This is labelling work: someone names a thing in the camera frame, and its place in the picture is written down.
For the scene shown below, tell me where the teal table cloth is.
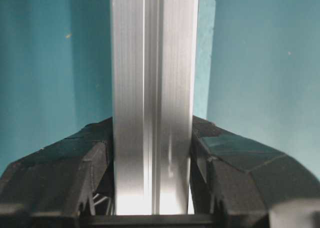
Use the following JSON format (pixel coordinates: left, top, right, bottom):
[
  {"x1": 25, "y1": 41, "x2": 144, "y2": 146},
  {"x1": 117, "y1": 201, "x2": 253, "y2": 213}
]
[{"x1": 0, "y1": 0, "x2": 320, "y2": 176}]

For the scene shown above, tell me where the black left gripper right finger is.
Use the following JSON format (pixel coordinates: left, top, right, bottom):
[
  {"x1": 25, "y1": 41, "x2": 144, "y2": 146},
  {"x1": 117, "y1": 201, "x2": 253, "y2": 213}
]
[{"x1": 191, "y1": 117, "x2": 320, "y2": 227}]

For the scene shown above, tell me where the silver aluminium extrusion rail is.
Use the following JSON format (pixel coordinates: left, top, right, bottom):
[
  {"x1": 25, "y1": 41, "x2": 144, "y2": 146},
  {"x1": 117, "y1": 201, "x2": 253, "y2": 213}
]
[{"x1": 110, "y1": 0, "x2": 199, "y2": 215}]

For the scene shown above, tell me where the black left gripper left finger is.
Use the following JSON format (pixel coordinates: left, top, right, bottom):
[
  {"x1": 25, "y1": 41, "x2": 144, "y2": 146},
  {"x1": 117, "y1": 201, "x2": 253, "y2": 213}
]
[{"x1": 0, "y1": 118, "x2": 114, "y2": 227}]

